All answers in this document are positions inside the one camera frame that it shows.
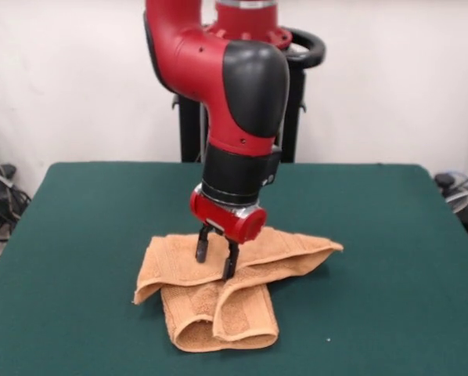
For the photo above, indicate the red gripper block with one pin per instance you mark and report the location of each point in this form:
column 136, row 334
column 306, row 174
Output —
column 226, row 219

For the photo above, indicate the tan terry towel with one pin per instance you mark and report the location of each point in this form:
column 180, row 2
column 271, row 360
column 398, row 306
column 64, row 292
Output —
column 242, row 309

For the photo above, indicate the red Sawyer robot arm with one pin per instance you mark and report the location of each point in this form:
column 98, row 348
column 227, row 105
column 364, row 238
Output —
column 234, row 98

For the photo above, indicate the dark green table cloth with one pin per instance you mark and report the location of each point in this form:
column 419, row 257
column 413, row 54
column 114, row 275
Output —
column 375, row 274

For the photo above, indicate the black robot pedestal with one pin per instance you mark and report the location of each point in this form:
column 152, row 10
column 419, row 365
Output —
column 296, row 98

